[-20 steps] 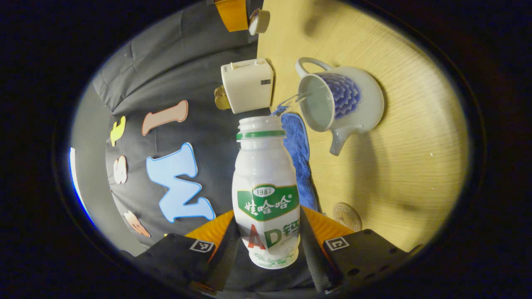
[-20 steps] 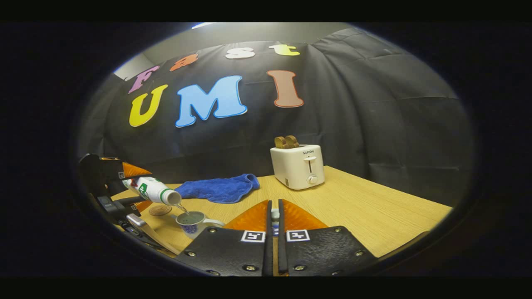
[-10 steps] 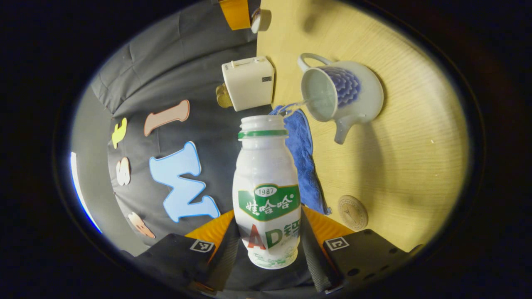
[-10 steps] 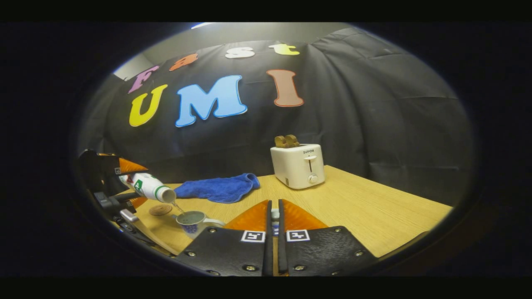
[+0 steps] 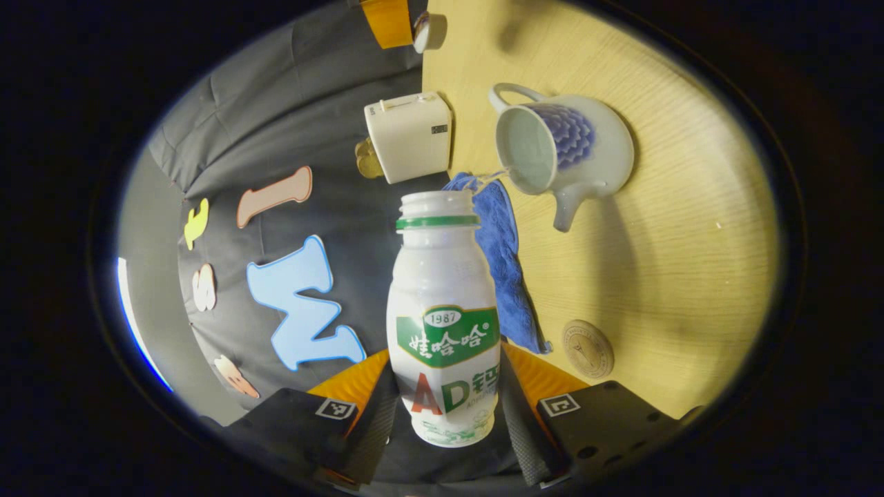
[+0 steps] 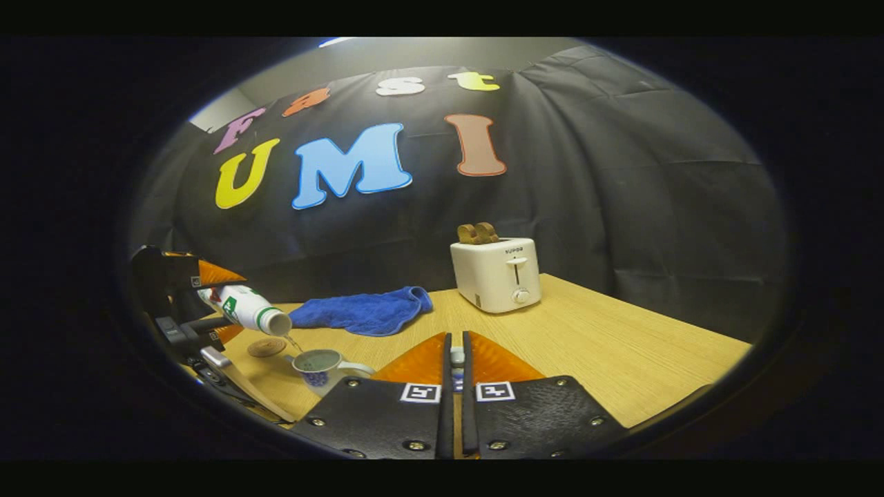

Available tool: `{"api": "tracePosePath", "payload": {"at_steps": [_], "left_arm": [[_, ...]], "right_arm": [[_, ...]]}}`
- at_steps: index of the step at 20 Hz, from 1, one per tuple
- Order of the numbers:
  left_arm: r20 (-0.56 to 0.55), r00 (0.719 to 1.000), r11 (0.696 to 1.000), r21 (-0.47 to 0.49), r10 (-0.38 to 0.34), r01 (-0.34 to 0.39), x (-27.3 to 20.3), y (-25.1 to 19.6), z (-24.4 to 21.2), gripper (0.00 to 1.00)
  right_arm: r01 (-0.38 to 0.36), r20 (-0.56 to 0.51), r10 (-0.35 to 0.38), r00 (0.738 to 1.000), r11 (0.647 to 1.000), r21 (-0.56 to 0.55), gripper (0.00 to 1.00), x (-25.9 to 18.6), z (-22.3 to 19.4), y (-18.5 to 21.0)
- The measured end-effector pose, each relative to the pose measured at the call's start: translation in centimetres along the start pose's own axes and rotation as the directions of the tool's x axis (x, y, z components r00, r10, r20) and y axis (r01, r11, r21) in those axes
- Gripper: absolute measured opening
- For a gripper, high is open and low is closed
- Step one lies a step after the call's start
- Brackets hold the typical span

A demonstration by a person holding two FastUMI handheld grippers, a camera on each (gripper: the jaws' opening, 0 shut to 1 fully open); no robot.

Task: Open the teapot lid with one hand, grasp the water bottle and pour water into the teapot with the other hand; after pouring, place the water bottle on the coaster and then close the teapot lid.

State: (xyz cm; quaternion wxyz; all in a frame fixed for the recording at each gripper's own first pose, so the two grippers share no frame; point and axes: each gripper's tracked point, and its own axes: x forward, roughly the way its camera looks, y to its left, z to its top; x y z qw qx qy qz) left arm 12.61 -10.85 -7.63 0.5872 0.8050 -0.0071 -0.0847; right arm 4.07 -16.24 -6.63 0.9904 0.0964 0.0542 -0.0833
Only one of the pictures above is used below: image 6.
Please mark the white blue-patterned teacup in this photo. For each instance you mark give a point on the white blue-patterned teacup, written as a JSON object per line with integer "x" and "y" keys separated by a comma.
{"x": 319, "y": 366}

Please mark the white green-label water bottle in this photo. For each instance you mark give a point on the white green-label water bottle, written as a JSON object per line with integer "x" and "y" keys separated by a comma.
{"x": 248, "y": 310}

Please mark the white toaster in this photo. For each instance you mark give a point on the white toaster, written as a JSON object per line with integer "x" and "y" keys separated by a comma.
{"x": 494, "y": 276}

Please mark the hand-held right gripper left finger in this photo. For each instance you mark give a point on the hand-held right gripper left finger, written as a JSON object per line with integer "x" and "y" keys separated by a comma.
{"x": 446, "y": 428}

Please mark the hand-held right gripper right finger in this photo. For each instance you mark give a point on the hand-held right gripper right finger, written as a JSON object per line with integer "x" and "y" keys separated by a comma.
{"x": 469, "y": 421}

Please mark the brown toast slices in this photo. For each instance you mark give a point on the brown toast slices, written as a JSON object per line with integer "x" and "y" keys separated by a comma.
{"x": 478, "y": 233}

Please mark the blue towel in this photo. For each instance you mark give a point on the blue towel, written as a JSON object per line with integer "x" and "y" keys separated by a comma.
{"x": 366, "y": 312}

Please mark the round brown coaster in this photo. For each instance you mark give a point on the round brown coaster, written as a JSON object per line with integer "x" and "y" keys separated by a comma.
{"x": 266, "y": 347}

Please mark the black backdrop cloth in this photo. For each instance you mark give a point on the black backdrop cloth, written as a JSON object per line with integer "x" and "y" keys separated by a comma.
{"x": 587, "y": 193}

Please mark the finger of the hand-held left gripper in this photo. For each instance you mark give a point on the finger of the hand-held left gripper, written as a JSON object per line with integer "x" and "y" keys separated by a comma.
{"x": 207, "y": 276}
{"x": 207, "y": 330}

